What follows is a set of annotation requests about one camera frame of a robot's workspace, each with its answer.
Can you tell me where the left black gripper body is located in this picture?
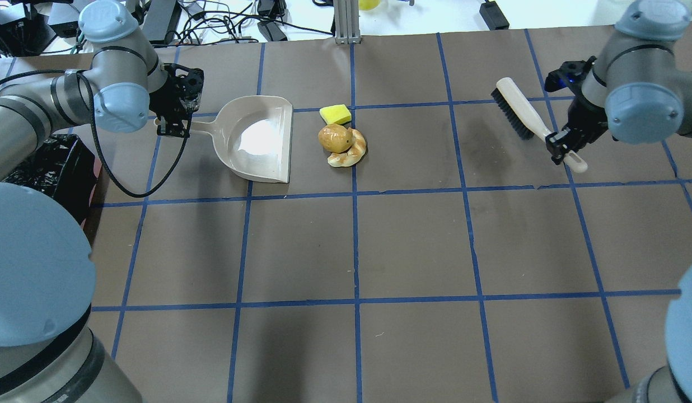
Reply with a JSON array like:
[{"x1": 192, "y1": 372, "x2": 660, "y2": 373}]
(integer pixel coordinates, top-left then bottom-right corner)
[{"x1": 151, "y1": 63, "x2": 205, "y2": 121}]

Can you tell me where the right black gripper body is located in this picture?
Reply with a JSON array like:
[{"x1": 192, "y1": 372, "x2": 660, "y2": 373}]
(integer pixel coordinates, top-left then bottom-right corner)
[{"x1": 560, "y1": 100, "x2": 608, "y2": 152}]

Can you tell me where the beige hand brush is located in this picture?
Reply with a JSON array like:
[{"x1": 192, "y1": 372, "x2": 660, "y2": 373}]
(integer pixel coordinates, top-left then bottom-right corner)
[{"x1": 491, "y1": 77, "x2": 588, "y2": 173}]

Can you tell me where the beige plastic dustpan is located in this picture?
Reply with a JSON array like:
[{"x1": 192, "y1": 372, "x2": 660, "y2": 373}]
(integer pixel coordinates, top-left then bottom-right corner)
[{"x1": 188, "y1": 95, "x2": 294, "y2": 184}]

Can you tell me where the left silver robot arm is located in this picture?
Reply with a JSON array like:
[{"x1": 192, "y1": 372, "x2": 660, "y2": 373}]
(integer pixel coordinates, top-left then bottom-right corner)
[{"x1": 0, "y1": 1, "x2": 204, "y2": 402}]

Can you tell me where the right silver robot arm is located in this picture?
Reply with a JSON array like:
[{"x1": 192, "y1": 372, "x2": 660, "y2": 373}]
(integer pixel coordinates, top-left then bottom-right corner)
[{"x1": 545, "y1": 1, "x2": 692, "y2": 402}]

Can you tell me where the bin with black bag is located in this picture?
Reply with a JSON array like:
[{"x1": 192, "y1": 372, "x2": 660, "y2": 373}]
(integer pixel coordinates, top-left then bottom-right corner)
[{"x1": 2, "y1": 133, "x2": 102, "y2": 228}]

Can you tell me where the black power adapter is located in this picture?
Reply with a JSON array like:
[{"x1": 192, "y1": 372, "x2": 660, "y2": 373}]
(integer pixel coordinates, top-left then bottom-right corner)
[{"x1": 479, "y1": 1, "x2": 510, "y2": 31}]

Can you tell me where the yellow sponge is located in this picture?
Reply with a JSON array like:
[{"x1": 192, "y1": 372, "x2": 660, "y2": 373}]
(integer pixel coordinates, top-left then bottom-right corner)
[{"x1": 319, "y1": 104, "x2": 353, "y2": 125}]

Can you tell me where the croissant bread piece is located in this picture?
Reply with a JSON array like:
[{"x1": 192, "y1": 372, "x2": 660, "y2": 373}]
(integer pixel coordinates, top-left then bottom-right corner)
[{"x1": 326, "y1": 129, "x2": 367, "y2": 167}]

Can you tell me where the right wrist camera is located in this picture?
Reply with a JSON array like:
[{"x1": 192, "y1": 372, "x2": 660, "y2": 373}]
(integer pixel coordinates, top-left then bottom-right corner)
[{"x1": 544, "y1": 55, "x2": 597, "y2": 93}]

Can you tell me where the aluminium frame post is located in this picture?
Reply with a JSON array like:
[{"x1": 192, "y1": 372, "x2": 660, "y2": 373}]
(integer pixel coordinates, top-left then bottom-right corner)
[{"x1": 333, "y1": 0, "x2": 362, "y2": 44}]

